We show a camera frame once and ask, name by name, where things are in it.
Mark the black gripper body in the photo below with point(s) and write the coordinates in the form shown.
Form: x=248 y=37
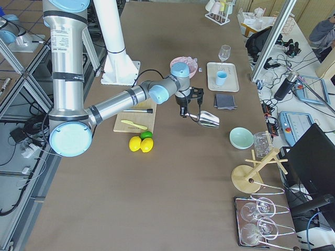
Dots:
x=181 y=101

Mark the metal ice scoop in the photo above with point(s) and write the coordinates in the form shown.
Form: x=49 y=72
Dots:
x=205 y=119

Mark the pink bowl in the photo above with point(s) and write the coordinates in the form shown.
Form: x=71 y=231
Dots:
x=175 y=60

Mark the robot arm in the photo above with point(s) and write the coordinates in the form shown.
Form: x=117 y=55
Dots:
x=70 y=123

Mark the light blue cup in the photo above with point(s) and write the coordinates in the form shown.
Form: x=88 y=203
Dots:
x=221 y=77

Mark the clear ice cubes pile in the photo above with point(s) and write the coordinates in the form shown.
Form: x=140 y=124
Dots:
x=192 y=63

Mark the wooden cup stand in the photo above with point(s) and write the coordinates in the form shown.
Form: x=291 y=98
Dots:
x=248 y=180

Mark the grey folded cloth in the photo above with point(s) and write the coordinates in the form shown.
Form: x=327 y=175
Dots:
x=224 y=101

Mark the cream serving tray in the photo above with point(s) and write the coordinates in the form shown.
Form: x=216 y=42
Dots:
x=231 y=84

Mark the clear wine glass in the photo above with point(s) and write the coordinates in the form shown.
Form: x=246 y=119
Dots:
x=224 y=53

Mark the steel muddler black tip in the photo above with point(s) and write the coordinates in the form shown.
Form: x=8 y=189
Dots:
x=149 y=110

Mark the wooden cutting board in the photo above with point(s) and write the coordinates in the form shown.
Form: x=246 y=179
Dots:
x=141 y=118

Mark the green bowl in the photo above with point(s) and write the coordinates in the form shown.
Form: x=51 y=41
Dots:
x=241 y=138

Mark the yellow plastic knife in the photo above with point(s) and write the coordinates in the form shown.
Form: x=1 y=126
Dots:
x=131 y=123

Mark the green lime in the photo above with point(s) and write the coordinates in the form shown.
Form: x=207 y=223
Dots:
x=146 y=134

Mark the yellow lemon lower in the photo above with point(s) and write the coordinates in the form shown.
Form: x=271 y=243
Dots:
x=146 y=145

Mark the yellow lemon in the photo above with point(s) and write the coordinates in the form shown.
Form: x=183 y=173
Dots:
x=146 y=145
x=135 y=143

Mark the black bag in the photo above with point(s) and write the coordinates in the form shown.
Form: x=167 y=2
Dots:
x=256 y=42

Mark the yellow lemon upper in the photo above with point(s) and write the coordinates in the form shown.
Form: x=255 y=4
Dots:
x=135 y=143

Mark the glass mug on stand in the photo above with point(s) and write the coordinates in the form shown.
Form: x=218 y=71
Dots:
x=262 y=144

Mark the black water bottle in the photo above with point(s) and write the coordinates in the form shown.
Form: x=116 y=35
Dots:
x=286 y=85

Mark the blue teach pendant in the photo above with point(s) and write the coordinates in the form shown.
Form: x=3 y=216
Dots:
x=312 y=89

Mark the black monitor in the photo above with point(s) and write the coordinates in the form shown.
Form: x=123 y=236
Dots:
x=311 y=164

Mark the upside-down wine glass far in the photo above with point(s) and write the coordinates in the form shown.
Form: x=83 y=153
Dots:
x=255 y=209

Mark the upside-down wine glass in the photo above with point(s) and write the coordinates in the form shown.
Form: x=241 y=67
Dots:
x=261 y=233
x=255 y=209

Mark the upside-down wine glass near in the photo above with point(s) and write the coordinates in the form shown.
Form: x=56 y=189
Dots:
x=261 y=233

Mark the white wire cup rack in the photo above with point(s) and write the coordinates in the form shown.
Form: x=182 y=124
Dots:
x=219 y=11

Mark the black tray frame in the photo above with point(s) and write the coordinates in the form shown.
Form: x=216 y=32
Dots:
x=240 y=222

